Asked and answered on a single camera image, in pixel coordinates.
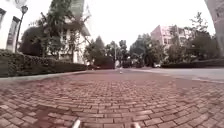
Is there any trimmed green hedge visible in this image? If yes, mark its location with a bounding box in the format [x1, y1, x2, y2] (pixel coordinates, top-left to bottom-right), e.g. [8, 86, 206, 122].
[0, 49, 89, 79]

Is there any row of trees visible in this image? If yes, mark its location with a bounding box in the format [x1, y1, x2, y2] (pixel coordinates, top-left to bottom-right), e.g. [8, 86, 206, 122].
[83, 11, 221, 69]

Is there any low dark hedge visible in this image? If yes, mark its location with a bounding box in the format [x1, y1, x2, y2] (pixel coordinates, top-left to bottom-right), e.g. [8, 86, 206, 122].
[160, 58, 224, 70]

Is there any red brick path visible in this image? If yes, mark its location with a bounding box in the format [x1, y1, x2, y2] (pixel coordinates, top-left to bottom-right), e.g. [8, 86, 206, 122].
[0, 68, 224, 128]

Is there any grey building corner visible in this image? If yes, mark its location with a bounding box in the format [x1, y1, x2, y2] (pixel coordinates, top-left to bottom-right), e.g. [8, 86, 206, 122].
[204, 0, 224, 58]

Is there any grey concrete pavement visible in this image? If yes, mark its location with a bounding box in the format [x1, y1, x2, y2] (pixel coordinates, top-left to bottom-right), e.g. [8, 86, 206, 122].
[130, 67, 224, 84]

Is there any white building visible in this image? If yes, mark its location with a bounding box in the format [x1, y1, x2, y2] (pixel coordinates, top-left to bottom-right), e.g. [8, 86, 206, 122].
[0, 0, 25, 53]

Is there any large leafy tree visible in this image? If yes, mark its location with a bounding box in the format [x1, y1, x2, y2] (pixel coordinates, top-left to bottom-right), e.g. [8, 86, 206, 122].
[18, 0, 88, 58]

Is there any black street lamp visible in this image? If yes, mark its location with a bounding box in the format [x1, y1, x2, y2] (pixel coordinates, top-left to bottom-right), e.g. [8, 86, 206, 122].
[14, 4, 29, 54]

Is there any pink multi-storey building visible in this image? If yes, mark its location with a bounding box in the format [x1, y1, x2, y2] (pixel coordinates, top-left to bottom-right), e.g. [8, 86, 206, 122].
[150, 24, 194, 48]

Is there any pale tall building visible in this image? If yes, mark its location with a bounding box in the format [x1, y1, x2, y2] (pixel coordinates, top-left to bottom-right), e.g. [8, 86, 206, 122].
[49, 0, 93, 65]

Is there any robot's own part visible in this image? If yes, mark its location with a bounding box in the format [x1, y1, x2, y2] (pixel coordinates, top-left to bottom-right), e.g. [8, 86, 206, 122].
[71, 119, 82, 128]
[132, 121, 142, 128]

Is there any grey kerb strip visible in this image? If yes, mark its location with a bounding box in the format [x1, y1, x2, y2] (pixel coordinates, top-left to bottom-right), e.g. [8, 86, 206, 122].
[0, 69, 98, 84]

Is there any pale pole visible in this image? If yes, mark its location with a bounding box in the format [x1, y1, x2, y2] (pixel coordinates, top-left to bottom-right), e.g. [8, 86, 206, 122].
[113, 42, 118, 70]

